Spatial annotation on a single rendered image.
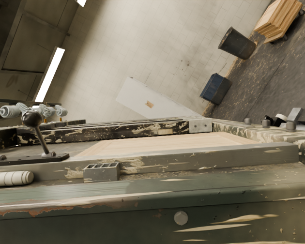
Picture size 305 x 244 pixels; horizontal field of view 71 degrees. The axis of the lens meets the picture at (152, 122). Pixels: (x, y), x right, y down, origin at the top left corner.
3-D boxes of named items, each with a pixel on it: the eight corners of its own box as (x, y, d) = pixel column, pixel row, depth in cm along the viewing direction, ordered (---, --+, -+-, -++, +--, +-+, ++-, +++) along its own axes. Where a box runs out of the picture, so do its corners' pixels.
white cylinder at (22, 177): (-10, 189, 44) (27, 186, 44) (-12, 175, 44) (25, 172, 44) (0, 184, 47) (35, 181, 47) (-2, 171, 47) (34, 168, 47)
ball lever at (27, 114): (55, 164, 49) (34, 115, 42) (38, 165, 49) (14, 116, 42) (60, 153, 52) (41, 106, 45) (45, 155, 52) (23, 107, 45)
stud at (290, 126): (298, 132, 58) (297, 121, 58) (289, 133, 58) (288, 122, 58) (292, 131, 60) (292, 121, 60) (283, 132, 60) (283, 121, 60)
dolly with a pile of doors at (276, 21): (311, 6, 297) (286, -8, 297) (288, 41, 308) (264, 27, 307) (287, 19, 358) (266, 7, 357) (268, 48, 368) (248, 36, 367)
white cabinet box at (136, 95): (212, 123, 448) (127, 76, 444) (198, 146, 459) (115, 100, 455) (207, 118, 508) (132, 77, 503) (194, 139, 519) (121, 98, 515)
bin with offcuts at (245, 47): (262, 38, 433) (234, 22, 431) (247, 61, 443) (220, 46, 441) (252, 43, 483) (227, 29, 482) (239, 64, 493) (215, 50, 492)
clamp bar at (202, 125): (213, 131, 114) (210, 86, 113) (-5, 147, 115) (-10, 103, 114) (208, 129, 124) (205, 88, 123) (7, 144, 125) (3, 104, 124)
